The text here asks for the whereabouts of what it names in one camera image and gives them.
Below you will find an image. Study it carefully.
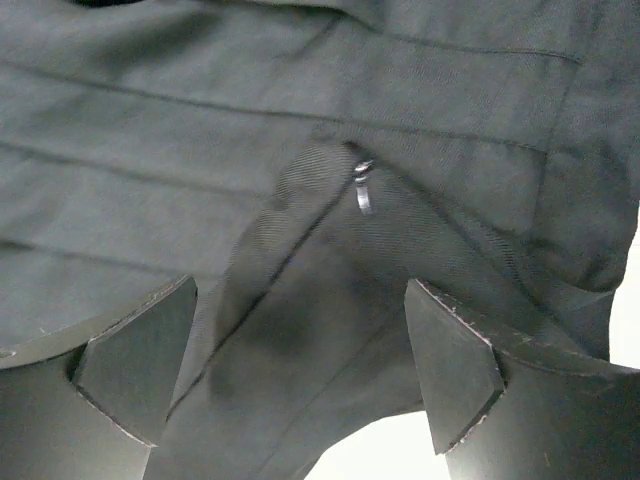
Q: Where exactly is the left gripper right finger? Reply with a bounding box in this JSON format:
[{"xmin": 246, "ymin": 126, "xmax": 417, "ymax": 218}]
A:
[{"xmin": 405, "ymin": 280, "xmax": 639, "ymax": 480}]

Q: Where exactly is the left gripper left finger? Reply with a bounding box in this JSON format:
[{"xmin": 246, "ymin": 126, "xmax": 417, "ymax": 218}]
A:
[{"xmin": 1, "ymin": 276, "xmax": 197, "ymax": 480}]

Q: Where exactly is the black pleated skirt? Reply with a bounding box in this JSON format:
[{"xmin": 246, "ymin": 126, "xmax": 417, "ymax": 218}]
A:
[{"xmin": 1, "ymin": 1, "xmax": 639, "ymax": 479}]

